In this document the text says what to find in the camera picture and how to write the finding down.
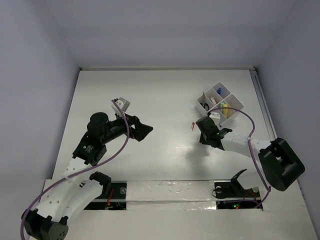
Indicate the clear blue spray bottle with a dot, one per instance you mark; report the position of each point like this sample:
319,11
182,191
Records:
219,90

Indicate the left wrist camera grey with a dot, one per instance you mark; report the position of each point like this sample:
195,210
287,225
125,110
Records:
120,104

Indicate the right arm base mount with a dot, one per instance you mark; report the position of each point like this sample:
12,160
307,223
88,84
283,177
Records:
230,195

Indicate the clear green tube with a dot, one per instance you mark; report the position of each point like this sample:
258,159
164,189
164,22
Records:
221,105

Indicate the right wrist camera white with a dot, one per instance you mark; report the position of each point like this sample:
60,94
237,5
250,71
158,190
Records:
215,116

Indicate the red clip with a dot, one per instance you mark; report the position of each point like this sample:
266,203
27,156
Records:
192,126

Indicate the silver taped rail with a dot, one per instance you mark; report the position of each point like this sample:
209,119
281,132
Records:
175,195

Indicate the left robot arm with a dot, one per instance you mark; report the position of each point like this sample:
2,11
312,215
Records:
50,214

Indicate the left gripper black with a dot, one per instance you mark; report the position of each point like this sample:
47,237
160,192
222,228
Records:
140,130

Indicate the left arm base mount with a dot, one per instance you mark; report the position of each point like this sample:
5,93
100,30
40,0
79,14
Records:
113,194

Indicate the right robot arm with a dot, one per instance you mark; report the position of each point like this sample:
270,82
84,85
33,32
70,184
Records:
280,164

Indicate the grey white eraser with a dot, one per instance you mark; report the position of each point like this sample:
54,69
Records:
213,100

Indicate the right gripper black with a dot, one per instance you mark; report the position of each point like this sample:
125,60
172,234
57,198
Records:
202,139

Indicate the white divided organizer tray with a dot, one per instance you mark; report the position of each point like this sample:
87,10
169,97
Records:
219,96

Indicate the black handled scissors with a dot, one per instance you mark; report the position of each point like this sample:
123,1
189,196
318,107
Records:
204,103

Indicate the yellow white glue stick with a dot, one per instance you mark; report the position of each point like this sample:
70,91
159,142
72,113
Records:
225,111

